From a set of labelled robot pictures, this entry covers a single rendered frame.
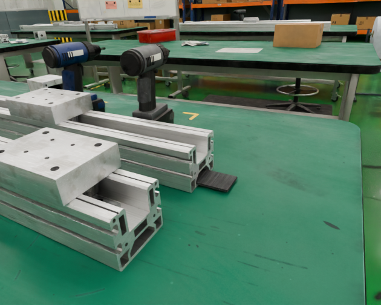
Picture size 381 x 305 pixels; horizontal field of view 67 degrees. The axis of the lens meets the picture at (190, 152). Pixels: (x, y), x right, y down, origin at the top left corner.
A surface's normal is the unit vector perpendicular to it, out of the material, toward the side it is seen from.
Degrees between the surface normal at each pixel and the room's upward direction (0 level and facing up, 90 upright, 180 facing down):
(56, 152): 0
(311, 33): 88
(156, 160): 90
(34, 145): 0
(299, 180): 0
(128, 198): 90
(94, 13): 90
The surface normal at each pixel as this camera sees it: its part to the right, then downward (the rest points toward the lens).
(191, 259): -0.04, -0.89
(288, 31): -0.54, 0.36
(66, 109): 0.88, 0.18
